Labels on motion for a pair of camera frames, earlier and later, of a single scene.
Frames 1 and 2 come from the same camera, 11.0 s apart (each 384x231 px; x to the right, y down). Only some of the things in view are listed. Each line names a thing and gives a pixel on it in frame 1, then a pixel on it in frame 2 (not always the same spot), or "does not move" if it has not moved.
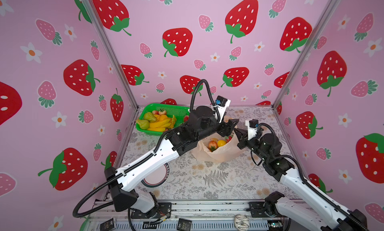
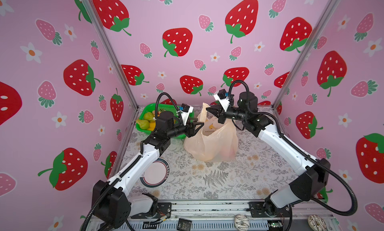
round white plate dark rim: (157, 178) does not move
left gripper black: (225, 129) → (189, 132)
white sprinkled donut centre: (241, 222) does not move
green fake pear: (149, 116) does not move
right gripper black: (241, 137) → (219, 113)
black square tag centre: (184, 225) does not move
